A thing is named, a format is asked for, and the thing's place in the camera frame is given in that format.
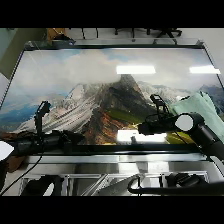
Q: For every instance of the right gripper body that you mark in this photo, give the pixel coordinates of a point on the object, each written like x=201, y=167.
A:
x=154, y=126

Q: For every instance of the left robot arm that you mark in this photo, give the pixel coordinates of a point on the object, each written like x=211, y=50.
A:
x=36, y=144

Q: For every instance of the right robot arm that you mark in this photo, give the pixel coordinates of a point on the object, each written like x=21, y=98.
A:
x=200, y=130

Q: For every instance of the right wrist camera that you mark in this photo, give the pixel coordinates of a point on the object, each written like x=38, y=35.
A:
x=159, y=102

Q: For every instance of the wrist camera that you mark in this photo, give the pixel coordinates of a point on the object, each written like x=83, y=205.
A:
x=159, y=102
x=41, y=111

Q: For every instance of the silver frame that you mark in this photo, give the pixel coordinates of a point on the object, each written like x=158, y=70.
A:
x=110, y=166

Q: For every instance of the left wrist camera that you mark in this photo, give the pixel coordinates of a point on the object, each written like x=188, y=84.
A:
x=41, y=111

